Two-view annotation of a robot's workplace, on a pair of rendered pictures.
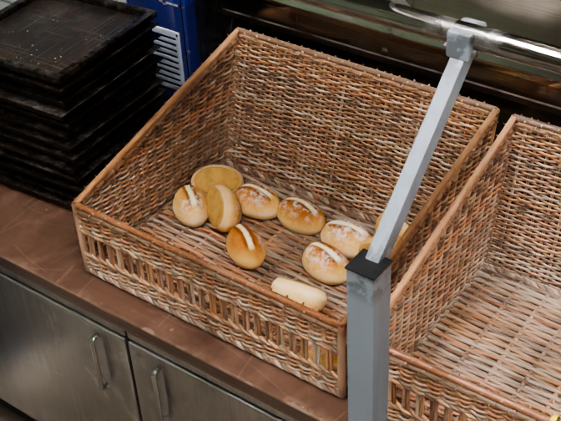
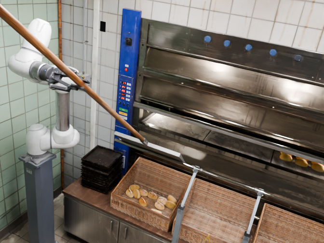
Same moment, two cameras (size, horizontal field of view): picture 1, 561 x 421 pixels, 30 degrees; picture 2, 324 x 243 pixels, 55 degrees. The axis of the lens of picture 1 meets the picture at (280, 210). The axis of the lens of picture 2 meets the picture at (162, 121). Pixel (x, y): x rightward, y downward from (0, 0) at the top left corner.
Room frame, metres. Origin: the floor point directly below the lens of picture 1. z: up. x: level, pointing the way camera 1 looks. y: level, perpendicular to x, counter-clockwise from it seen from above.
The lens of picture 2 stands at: (-0.67, 0.61, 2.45)
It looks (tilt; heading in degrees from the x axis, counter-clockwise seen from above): 25 degrees down; 344
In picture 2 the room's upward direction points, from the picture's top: 8 degrees clockwise
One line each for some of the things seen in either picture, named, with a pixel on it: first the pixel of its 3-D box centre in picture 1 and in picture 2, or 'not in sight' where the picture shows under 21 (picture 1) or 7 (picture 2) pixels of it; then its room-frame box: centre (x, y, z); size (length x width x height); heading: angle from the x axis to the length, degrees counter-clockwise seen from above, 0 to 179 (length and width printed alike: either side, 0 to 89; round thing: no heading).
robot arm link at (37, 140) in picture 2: not in sight; (38, 138); (1.60, 0.92, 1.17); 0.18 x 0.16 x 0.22; 93
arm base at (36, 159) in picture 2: not in sight; (35, 154); (1.58, 0.95, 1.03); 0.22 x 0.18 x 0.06; 139
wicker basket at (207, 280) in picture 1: (284, 191); (152, 191); (1.44, -0.01, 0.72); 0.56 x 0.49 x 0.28; 52
